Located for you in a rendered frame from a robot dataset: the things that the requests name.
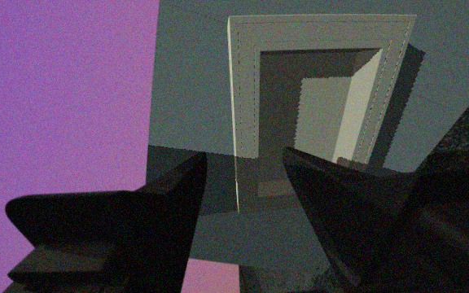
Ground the beige picture frame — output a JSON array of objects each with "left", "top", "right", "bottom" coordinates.
[{"left": 227, "top": 14, "right": 417, "bottom": 214}]

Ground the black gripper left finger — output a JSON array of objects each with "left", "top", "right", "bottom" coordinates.
[{"left": 5, "top": 151, "right": 208, "bottom": 293}]

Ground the dark grey flat panel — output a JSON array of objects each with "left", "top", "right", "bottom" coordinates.
[{"left": 146, "top": 0, "right": 469, "bottom": 275}]

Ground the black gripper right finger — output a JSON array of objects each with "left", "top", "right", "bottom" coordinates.
[{"left": 283, "top": 146, "right": 469, "bottom": 287}]

